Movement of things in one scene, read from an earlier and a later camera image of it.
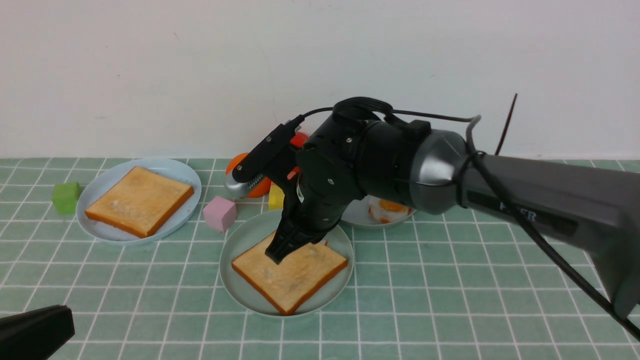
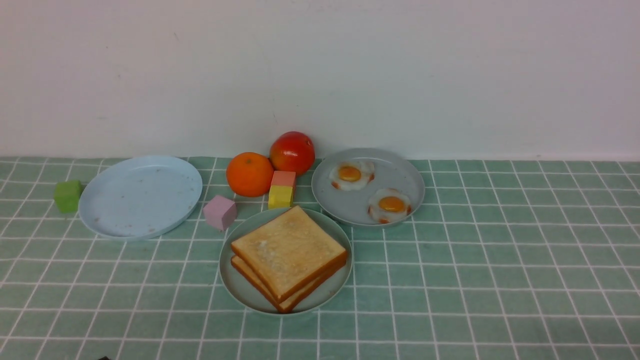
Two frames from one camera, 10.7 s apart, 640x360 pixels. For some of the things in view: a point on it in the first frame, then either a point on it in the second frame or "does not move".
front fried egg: [383, 211] does not move
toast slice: [140, 201] -> [293, 300]
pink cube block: [219, 213] does not move
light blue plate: [105, 233] does not move
